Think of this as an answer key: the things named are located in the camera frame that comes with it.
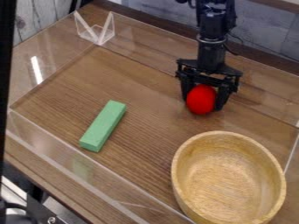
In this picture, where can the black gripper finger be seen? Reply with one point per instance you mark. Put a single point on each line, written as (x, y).
(223, 95)
(187, 85)

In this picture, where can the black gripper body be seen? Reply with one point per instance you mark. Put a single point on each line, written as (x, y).
(225, 75)

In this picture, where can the red strawberry toy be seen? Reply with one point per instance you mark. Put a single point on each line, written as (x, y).
(201, 99)

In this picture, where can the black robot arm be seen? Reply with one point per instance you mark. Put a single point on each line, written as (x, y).
(217, 20)

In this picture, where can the green rectangular block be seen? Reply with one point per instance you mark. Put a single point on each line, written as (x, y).
(103, 125)

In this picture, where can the wooden bowl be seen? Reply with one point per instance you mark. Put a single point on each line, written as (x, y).
(227, 179)

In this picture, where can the clear acrylic enclosure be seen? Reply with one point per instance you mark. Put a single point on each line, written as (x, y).
(64, 79)

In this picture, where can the black metal table frame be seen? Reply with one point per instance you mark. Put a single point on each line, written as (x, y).
(22, 199)

